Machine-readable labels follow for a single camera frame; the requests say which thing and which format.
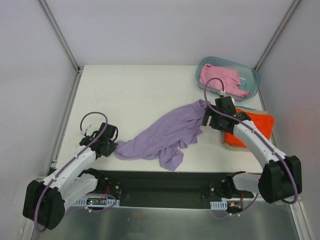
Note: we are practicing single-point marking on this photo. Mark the aluminium frame post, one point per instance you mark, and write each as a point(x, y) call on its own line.
point(278, 32)
point(58, 33)

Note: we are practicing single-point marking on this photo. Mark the folded teal t shirt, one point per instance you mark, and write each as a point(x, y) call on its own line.
point(246, 107)

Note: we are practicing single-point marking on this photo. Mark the right white cable duct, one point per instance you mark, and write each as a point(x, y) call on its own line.
point(219, 205)

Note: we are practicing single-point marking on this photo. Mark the left white cable duct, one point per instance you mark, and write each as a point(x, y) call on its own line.
point(96, 202)

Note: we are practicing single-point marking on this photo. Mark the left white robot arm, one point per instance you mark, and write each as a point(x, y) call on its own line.
point(47, 201)

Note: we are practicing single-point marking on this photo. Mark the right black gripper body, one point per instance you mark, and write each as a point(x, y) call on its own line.
point(208, 118)

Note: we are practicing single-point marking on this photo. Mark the pink t shirt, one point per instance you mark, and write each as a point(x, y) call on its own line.
point(230, 78)

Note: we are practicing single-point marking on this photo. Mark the clear blue plastic bin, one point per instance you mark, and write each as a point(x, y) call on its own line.
point(250, 79)

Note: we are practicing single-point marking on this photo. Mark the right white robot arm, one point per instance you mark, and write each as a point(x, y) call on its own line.
point(281, 177)

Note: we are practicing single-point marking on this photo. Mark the right aluminium frame post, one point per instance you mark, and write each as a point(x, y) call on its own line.
point(278, 32)

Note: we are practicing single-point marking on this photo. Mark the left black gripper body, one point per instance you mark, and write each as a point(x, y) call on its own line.
point(110, 144)

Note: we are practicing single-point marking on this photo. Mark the white cable duct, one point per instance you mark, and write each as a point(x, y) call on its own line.
point(96, 202)
point(219, 205)

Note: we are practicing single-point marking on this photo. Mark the folded orange t shirt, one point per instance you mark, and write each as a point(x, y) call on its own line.
point(264, 123)

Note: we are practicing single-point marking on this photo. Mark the purple t shirt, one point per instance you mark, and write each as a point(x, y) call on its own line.
point(165, 138)

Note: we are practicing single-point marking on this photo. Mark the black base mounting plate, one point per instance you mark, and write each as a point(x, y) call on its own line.
point(186, 190)

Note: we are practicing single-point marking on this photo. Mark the left aluminium frame post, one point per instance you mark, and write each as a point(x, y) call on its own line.
point(58, 33)

